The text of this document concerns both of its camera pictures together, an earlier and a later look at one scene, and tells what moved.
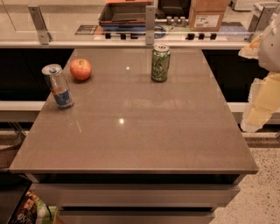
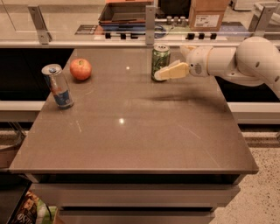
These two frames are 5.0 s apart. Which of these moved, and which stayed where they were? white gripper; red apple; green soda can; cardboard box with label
Moved: white gripper
Stayed: cardboard box with label; green soda can; red apple
